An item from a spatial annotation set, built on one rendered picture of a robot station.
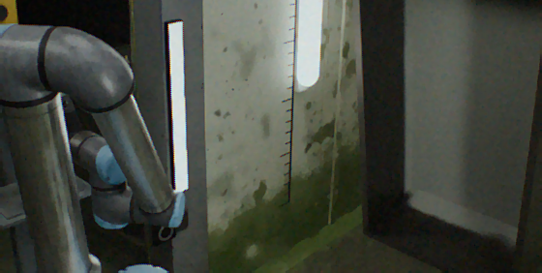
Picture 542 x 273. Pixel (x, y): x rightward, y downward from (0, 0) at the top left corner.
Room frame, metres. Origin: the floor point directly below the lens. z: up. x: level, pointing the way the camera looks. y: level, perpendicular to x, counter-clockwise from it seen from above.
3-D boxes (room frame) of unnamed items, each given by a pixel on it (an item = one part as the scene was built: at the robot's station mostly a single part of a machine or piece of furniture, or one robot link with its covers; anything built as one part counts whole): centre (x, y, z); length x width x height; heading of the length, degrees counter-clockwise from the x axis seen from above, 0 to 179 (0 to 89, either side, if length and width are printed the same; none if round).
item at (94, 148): (1.36, 0.40, 1.07); 0.12 x 0.09 x 0.10; 47
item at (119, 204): (1.36, 0.38, 0.96); 0.12 x 0.09 x 0.12; 81
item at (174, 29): (1.97, 0.31, 0.96); 0.06 x 0.02 x 0.63; 137
